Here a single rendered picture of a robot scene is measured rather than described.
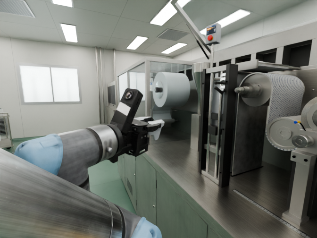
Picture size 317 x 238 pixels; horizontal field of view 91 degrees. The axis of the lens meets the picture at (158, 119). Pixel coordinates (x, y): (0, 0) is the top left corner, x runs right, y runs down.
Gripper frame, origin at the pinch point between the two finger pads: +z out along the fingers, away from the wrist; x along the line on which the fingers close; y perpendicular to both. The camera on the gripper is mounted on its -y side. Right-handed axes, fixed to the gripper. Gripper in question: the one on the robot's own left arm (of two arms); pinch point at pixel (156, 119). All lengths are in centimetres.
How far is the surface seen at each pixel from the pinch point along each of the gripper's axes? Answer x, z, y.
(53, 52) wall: -503, 208, -62
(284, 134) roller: 38.2, 30.0, 1.3
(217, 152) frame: 16.8, 30.6, 16.3
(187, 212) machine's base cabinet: 11, 20, 45
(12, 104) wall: -542, 117, 94
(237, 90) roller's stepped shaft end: 19.5, 27.9, -12.5
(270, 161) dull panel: 42, 69, 26
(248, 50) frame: 16, 80, -39
